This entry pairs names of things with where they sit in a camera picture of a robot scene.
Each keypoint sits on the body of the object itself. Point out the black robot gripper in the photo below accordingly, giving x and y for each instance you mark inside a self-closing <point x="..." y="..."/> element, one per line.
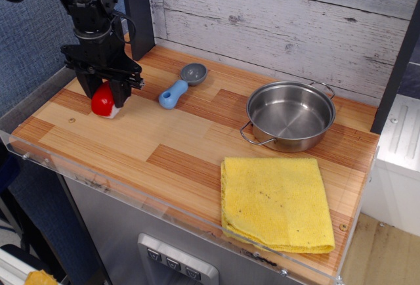
<point x="96" y="60"/>

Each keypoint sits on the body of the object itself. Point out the red and white toy sushi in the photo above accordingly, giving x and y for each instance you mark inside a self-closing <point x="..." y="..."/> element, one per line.
<point x="103" y="102"/>

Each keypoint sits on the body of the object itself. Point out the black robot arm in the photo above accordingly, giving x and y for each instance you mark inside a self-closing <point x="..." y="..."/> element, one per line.
<point x="93" y="19"/>

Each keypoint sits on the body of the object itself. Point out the stainless steel pot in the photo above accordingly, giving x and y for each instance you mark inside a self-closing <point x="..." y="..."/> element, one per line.
<point x="289" y="116"/>

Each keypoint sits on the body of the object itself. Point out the blue and grey toy scoop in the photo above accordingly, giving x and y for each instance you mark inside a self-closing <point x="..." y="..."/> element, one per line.
<point x="191" y="75"/>

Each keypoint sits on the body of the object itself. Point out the clear acrylic front guard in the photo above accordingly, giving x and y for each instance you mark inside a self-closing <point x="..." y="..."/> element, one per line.
<point x="300" y="272"/>

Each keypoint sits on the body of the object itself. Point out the stainless steel toy fridge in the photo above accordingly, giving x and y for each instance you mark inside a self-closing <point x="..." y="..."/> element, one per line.
<point x="114" y="224"/>

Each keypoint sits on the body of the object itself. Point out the silver dispenser button panel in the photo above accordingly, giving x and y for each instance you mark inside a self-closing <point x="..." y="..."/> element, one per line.
<point x="165" y="264"/>

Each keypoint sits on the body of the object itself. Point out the yellow and black object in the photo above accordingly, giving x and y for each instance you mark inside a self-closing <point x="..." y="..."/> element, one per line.
<point x="40" y="278"/>

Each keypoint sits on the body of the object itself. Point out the yellow folded cloth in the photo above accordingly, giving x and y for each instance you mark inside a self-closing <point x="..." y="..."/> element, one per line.
<point x="279" y="203"/>

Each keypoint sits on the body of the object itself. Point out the dark left vertical post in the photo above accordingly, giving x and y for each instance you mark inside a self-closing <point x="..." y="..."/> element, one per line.
<point x="143" y="41"/>

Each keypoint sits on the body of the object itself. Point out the dark vertical post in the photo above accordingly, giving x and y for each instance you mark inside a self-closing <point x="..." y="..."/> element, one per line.
<point x="395" y="79"/>
<point x="143" y="41"/>

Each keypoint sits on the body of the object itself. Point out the dark right vertical post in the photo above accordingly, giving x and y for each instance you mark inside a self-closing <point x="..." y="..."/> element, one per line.
<point x="395" y="79"/>

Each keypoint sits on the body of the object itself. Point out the white aluminium frame block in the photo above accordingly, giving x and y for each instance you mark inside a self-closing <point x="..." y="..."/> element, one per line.
<point x="392" y="190"/>

